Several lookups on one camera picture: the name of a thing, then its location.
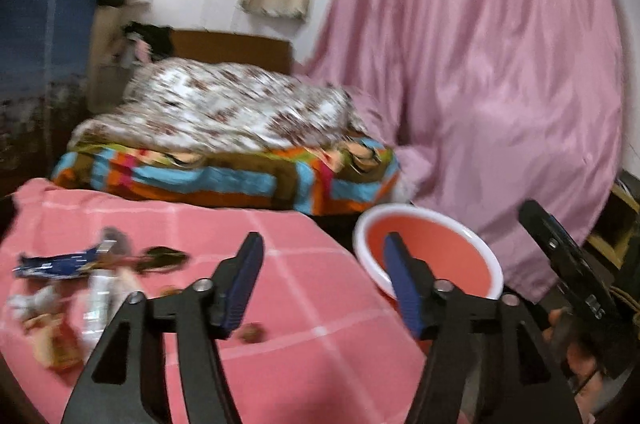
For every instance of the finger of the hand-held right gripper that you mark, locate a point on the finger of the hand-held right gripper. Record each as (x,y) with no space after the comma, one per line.
(542,224)

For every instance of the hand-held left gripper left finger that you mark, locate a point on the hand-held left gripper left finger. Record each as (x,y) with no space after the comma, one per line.
(245,276)

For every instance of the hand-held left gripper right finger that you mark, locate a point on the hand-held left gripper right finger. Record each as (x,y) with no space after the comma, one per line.
(401,286)

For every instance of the red and white plastic basin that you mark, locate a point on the red and white plastic basin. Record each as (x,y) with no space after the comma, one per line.
(445,254)

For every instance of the white and green wrapper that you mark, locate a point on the white and green wrapper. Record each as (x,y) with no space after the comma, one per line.
(102,304)

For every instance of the blue snack wrapper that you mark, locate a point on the blue snack wrapper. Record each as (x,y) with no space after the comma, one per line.
(60,263)

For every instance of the person's right hand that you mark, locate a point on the person's right hand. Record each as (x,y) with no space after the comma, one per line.
(575,354)

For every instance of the small brown nut shell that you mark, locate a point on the small brown nut shell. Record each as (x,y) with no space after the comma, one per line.
(252,333)

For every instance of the pink checked bed sheet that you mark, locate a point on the pink checked bed sheet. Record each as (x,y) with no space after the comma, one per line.
(310,304)

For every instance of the dark brown small wrapper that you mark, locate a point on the dark brown small wrapper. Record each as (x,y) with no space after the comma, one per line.
(162,258)

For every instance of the colourful striped blanket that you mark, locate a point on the colourful striped blanket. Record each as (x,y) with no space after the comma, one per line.
(225,184)

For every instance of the pink curtain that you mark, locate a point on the pink curtain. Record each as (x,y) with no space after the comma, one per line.
(475,79)

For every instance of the brown floral white quilt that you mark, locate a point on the brown floral white quilt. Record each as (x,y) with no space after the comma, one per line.
(225,104)

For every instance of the orange snack packet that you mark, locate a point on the orange snack packet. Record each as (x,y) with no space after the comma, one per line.
(55,341)

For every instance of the crumpled white wrapper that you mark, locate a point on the crumpled white wrapper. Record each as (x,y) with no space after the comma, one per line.
(32,304)

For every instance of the wooden headboard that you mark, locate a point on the wooden headboard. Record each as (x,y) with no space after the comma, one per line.
(230,49)

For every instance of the pile of clothes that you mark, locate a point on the pile of clothes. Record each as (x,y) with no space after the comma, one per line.
(145,42)

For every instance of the yellow wooden frame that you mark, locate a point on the yellow wooden frame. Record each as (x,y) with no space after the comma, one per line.
(617,224)

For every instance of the blue scenic wall cloth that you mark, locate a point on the blue scenic wall cloth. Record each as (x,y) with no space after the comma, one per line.
(45,29)

